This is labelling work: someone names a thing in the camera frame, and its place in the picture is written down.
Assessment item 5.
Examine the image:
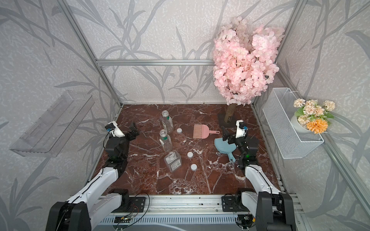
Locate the far clear plastic bottle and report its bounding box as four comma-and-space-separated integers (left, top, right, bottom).
161, 110, 174, 133

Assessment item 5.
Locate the blue dustpan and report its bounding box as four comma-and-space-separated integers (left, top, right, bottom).
214, 138, 237, 163

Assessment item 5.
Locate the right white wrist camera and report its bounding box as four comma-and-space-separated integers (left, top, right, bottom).
236, 120, 248, 139

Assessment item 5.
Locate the middle clear plastic bottle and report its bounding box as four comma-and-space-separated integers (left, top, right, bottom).
160, 129, 173, 153

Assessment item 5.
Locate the pink artificial blossom tree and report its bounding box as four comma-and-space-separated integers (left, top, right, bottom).
213, 16, 285, 126

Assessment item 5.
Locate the potted pastel flower bouquet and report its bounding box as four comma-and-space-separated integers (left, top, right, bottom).
291, 98, 336, 134

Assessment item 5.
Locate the right base wiring bundle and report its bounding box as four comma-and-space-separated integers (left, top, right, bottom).
235, 212, 257, 231

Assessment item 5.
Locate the square clear plastic bottle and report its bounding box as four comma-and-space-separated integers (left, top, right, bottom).
164, 150, 182, 172

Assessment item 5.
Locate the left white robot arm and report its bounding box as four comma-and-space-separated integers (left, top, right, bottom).
46, 121, 140, 231

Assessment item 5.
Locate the left black base cable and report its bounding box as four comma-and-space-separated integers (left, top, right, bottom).
113, 192, 151, 231

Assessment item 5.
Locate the white wire mesh basket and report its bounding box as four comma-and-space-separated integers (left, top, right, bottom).
263, 88, 324, 159

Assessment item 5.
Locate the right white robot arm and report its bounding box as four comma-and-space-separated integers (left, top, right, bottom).
222, 120, 297, 231

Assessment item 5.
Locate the clear acrylic wall shelf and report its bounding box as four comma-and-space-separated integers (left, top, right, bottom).
10, 90, 95, 158

